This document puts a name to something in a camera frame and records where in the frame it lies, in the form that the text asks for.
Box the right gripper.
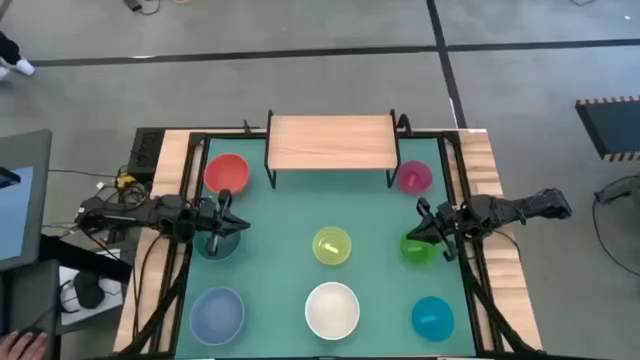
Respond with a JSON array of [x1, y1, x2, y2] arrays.
[[405, 197, 464, 263]]

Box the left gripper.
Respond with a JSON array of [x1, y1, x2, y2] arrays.
[[197, 188, 251, 258]]

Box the dark teal bowl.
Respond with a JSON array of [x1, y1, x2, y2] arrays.
[[193, 227, 242, 261]]

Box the green translucent bowl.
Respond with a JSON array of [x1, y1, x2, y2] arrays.
[[399, 230, 440, 266]]

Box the magenta translucent bowl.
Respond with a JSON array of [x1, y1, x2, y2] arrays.
[[397, 159, 434, 196]]

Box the red bowl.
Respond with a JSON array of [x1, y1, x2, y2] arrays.
[[203, 153, 251, 196]]

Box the cyan translucent bowl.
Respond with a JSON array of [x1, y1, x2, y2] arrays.
[[410, 295, 456, 343]]

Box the yellow translucent bowl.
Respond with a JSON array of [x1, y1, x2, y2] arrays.
[[311, 225, 353, 267]]

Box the white bowl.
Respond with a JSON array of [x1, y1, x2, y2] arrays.
[[304, 281, 361, 342]]

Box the wooden shelf black metal legs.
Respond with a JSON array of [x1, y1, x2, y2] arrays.
[[263, 108, 401, 190]]

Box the green table mat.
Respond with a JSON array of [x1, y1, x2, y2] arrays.
[[174, 137, 477, 357]]

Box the blue-grey bowl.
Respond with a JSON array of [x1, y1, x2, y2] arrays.
[[189, 286, 246, 347]]

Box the black perforated box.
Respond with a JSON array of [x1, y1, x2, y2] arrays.
[[127, 127, 166, 174]]

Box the white paper sheet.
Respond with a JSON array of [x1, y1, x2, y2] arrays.
[[58, 264, 125, 326]]

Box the black floor device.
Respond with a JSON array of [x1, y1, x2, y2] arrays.
[[593, 174, 640, 204]]

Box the grey monitor blue screen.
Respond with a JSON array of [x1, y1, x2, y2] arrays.
[[0, 128, 54, 271]]

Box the black side desk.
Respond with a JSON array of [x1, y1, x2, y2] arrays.
[[0, 233, 134, 360]]

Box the small black device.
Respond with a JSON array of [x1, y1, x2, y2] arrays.
[[0, 167, 22, 189]]

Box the person's hand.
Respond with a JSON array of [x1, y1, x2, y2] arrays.
[[0, 330, 50, 360]]

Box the black power adapter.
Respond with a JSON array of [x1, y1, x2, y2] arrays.
[[123, 0, 161, 15]]

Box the person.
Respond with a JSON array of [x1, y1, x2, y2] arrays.
[[0, 30, 37, 82]]

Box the black metal table frame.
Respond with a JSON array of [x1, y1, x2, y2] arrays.
[[117, 127, 546, 360]]

